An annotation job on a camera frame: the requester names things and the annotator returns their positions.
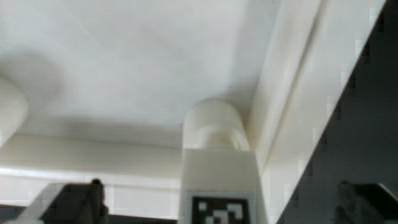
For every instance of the white leg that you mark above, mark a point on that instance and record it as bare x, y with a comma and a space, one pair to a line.
221, 197

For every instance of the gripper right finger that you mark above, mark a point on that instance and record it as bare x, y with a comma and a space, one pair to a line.
367, 203

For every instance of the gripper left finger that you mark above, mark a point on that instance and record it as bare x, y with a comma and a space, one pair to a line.
68, 204

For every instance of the white square tabletop part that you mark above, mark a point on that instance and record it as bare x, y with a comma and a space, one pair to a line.
113, 62

